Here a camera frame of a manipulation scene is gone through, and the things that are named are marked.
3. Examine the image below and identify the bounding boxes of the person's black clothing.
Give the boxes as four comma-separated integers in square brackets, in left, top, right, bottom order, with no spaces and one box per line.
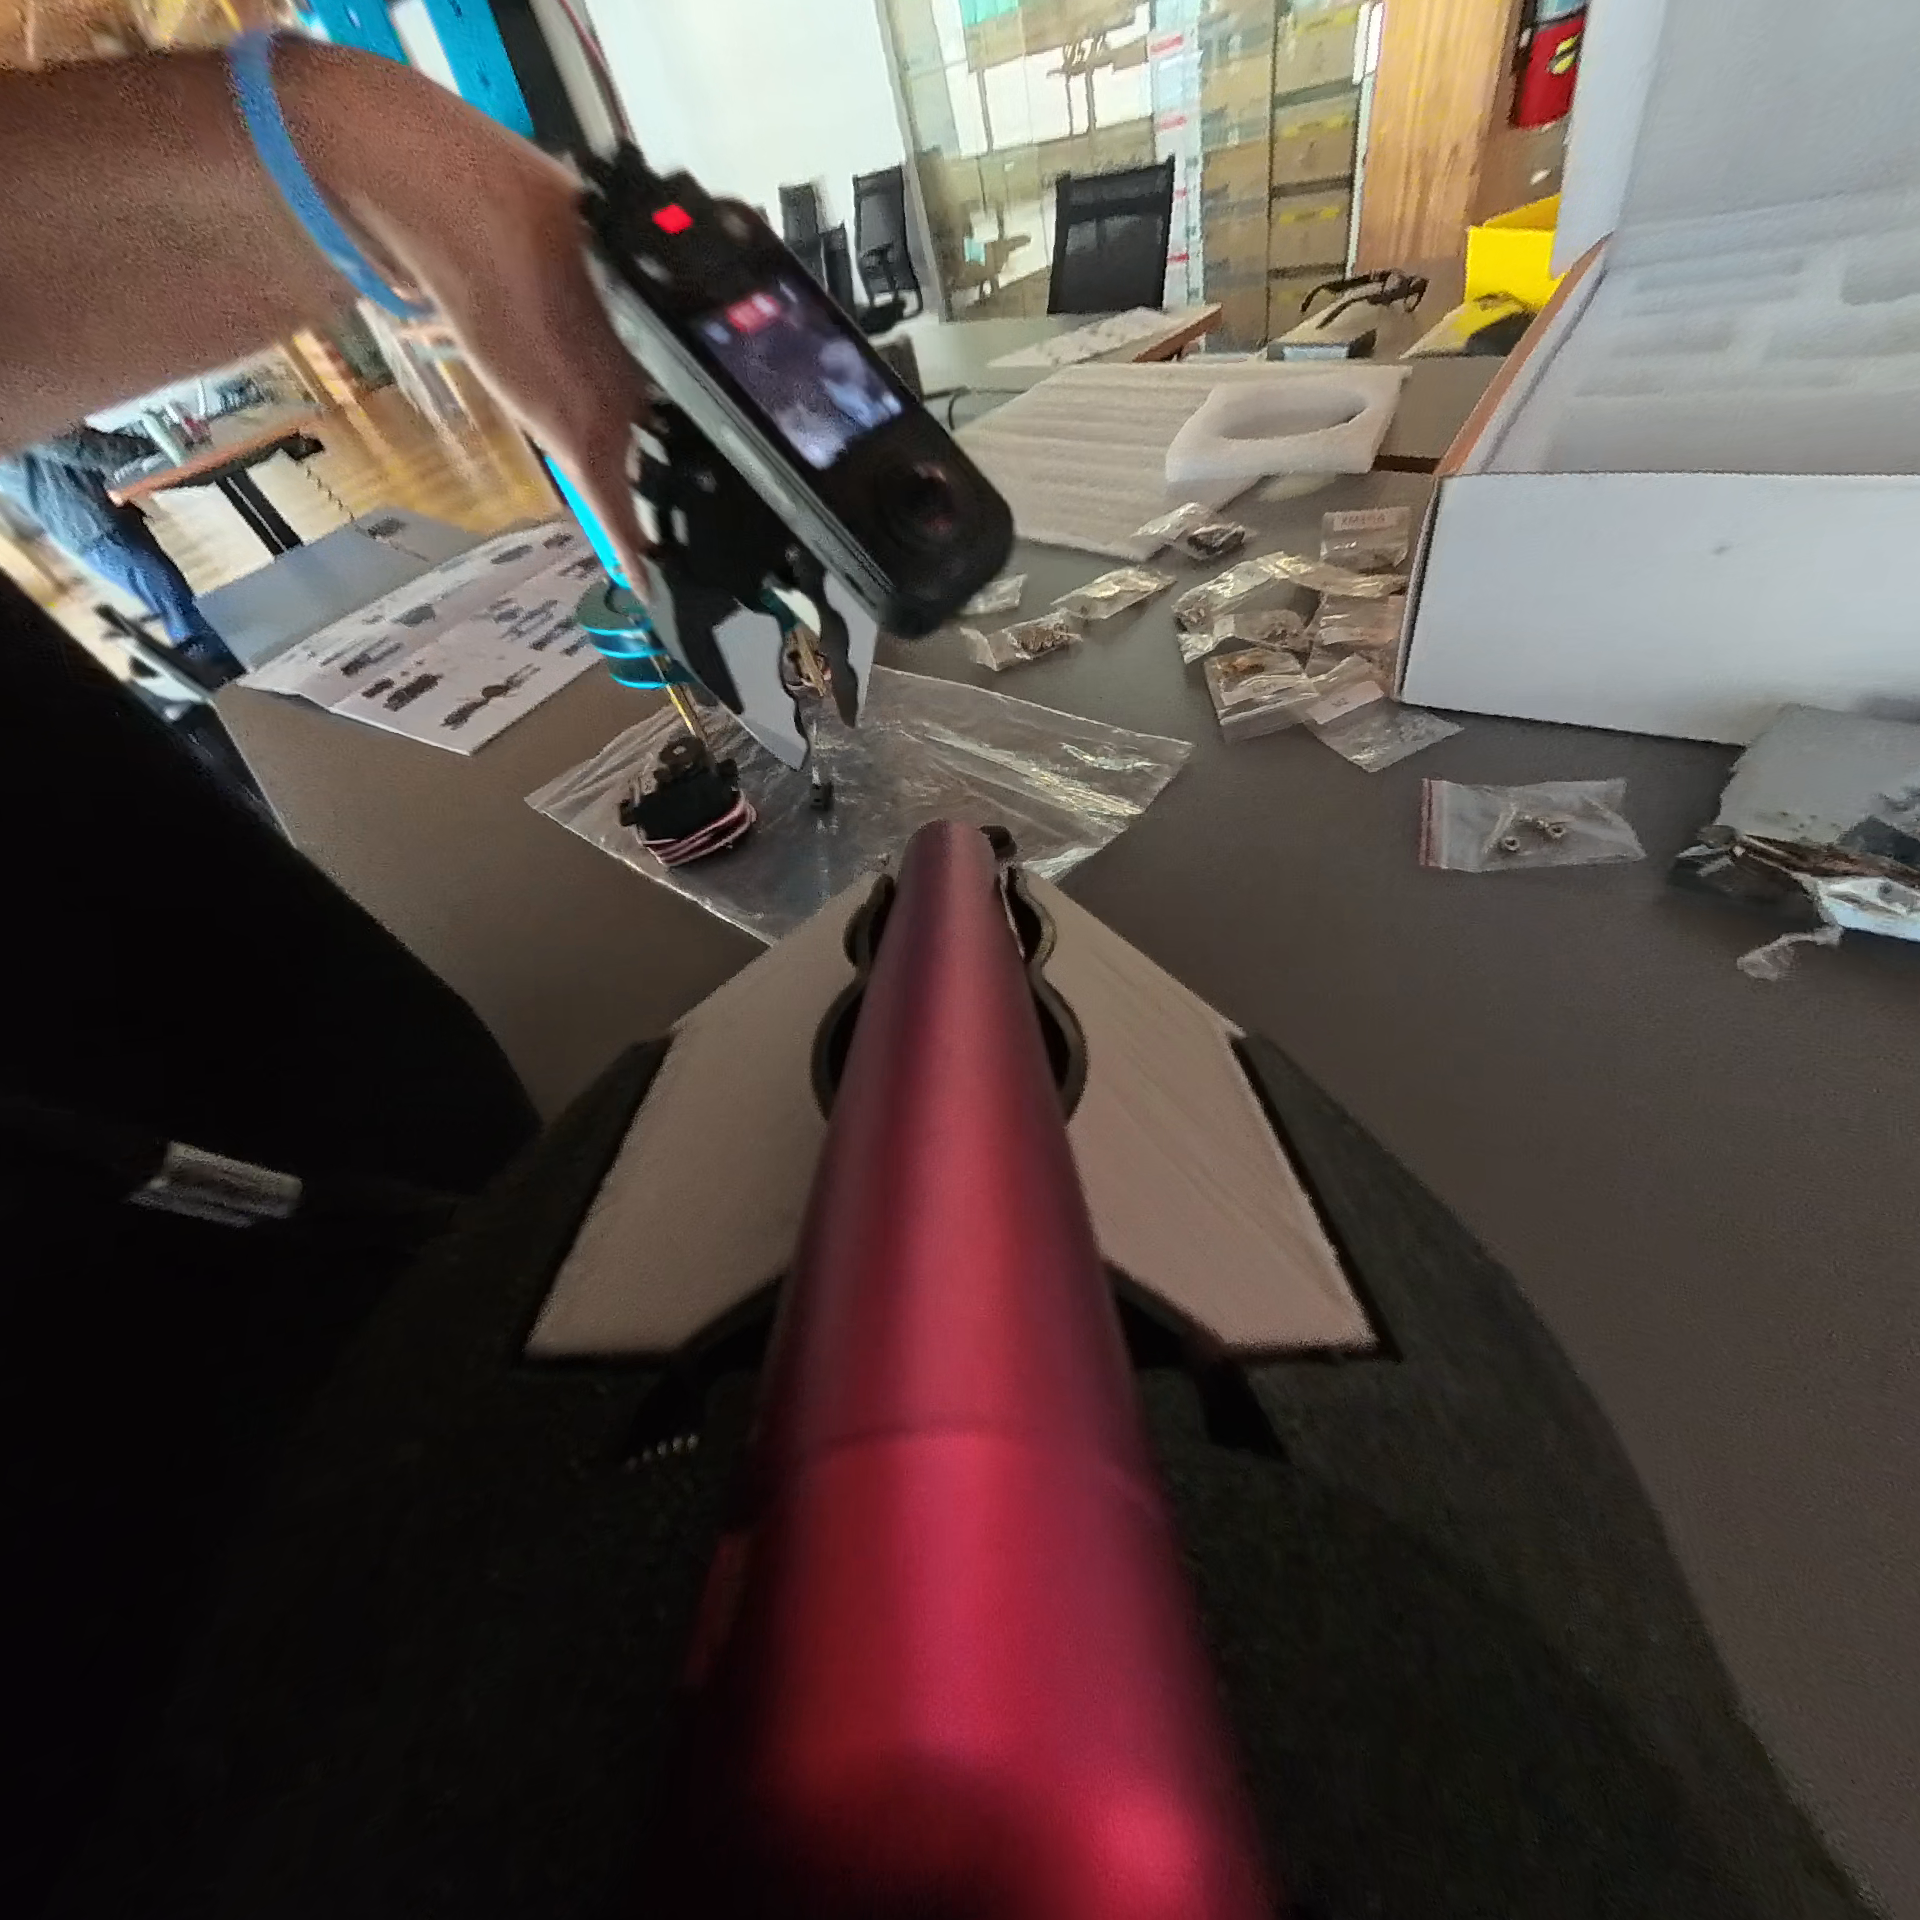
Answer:
[0,570,543,1920]

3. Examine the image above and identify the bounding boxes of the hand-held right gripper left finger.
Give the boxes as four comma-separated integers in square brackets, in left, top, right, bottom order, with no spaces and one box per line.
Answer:
[527,872,902,1361]

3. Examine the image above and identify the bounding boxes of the blue wristband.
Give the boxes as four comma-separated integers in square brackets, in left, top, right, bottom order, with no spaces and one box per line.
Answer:
[223,30,443,324]

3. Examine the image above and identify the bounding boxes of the small red-zip screw bag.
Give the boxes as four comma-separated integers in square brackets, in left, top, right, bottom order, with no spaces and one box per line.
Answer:
[1422,778,1648,875]

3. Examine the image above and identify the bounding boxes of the white foam sheet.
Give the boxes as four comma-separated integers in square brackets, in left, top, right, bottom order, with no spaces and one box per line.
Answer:
[960,360,1412,565]

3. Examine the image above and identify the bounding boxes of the person's left hand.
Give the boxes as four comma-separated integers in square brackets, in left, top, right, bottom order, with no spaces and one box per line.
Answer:
[269,36,664,602]

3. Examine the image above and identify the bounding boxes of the grey desk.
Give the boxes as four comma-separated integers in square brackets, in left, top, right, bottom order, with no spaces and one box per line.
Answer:
[195,299,1920,1920]

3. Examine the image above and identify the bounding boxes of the stacked cardboard boxes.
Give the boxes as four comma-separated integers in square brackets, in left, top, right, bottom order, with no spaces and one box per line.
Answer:
[1154,0,1366,309]

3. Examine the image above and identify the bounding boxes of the yellow bin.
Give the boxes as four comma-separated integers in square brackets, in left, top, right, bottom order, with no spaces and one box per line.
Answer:
[1467,194,1565,301]

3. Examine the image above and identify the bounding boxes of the black office chair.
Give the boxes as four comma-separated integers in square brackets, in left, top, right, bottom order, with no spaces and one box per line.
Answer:
[779,164,924,338]
[1044,157,1179,318]

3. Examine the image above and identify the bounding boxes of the silver metal clip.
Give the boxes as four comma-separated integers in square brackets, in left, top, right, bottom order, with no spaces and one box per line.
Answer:
[127,1141,304,1227]

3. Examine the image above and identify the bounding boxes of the person's left forearm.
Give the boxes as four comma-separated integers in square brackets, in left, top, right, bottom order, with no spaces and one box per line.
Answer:
[0,41,376,453]

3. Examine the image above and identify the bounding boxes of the pile of small screw bags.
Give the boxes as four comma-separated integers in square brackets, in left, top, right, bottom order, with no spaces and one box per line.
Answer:
[960,502,1464,776]

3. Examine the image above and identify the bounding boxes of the red wall cabinet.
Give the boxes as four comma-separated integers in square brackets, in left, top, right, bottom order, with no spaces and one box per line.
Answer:
[1506,0,1594,129]

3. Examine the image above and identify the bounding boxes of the black frame part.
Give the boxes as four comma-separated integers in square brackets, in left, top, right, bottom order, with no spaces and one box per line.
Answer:
[1302,267,1444,320]

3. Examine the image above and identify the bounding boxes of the torn silver foil bag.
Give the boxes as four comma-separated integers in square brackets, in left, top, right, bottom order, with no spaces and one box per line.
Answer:
[1671,705,1920,981]

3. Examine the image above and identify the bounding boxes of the white paper sheets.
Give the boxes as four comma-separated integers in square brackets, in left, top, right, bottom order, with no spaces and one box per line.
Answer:
[989,307,1191,370]

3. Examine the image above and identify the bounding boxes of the red screwdriver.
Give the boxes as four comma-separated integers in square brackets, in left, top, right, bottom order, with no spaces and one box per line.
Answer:
[682,821,1284,1920]

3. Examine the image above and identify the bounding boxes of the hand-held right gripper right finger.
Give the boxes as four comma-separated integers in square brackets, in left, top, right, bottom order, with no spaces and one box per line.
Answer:
[1008,866,1383,1365]

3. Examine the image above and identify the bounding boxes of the white foam box insert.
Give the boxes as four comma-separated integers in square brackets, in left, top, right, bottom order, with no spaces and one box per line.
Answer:
[1551,218,1920,481]

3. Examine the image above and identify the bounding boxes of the large clear plastic bag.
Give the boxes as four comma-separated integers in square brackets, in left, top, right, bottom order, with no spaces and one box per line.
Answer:
[525,668,1194,944]

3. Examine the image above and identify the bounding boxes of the orange and white cardboard box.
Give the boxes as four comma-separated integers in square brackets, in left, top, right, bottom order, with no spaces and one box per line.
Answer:
[1395,0,1920,748]

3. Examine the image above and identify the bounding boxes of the black servo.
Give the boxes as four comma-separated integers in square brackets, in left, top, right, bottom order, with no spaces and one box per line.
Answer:
[620,746,757,868]

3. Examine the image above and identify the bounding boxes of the printed instruction sheet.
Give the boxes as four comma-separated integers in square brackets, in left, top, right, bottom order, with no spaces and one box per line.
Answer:
[239,526,647,752]

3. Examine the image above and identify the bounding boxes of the white foam block with cutout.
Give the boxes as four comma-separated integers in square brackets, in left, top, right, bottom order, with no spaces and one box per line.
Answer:
[1166,364,1412,489]

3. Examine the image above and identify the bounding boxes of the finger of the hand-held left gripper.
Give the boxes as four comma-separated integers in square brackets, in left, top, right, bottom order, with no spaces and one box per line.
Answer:
[670,577,826,770]
[808,574,883,731]

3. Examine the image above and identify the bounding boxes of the blue toy robot base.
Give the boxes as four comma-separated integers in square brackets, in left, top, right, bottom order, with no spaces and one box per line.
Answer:
[538,442,707,694]

